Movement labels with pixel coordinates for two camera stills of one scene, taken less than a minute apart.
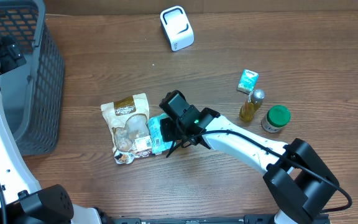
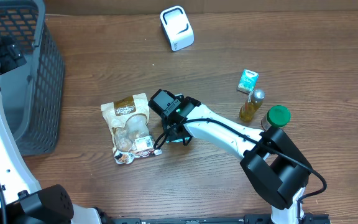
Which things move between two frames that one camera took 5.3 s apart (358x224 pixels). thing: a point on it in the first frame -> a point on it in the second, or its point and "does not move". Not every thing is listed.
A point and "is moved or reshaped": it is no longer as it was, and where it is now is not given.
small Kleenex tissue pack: [248, 81] does not move
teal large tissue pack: [158, 144] is moved or reshaped
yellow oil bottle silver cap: [255, 101] does not move
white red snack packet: [124, 157] does not move
